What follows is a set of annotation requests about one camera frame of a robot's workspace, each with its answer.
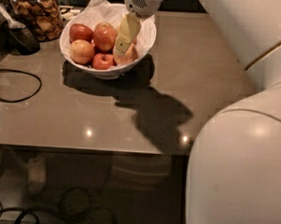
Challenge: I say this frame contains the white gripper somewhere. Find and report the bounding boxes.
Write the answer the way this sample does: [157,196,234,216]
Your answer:
[113,0,163,58]

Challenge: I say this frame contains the yellow-red apple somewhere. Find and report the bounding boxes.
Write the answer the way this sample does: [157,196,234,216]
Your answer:
[115,25,137,45]
[112,44,138,64]

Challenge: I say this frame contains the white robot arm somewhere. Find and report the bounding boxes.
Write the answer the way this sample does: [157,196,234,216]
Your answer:
[184,0,281,224]

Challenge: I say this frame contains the white ceramic bowl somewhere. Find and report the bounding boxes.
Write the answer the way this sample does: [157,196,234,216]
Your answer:
[57,1,158,83]

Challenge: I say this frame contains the partly hidden apple at back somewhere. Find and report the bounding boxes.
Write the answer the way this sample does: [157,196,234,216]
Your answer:
[94,21,114,30]

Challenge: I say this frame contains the red apple centre top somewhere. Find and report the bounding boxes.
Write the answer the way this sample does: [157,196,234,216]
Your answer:
[92,26,117,51]

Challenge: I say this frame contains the white paper bowl liner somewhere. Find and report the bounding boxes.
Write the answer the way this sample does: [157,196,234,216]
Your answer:
[61,0,157,72]

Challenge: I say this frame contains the small red apple front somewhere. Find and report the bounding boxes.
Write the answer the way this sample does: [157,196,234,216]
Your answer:
[92,53,115,70]

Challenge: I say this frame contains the dark red apple back left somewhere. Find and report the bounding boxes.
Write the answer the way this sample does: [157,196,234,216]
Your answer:
[69,23,92,43]

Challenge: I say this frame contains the yellow apple front left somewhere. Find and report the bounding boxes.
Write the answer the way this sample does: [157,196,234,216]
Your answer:
[69,39,94,64]

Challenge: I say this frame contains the small items behind bowl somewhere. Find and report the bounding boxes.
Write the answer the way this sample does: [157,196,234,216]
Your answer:
[59,6,81,21]

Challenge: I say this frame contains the glass jar of dried chips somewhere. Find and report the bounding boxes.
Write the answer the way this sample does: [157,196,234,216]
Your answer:
[10,0,63,42]

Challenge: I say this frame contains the white shoe right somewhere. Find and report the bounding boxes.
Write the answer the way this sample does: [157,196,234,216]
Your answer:
[26,155,47,195]

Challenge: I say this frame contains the black scoop with metal handle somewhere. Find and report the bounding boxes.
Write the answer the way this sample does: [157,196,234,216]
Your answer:
[0,3,40,56]

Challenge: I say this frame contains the black cable on table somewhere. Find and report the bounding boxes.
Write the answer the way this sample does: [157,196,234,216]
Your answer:
[0,68,43,105]

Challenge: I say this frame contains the black cables on floor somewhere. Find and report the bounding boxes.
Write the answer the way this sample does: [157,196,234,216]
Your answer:
[0,160,119,224]

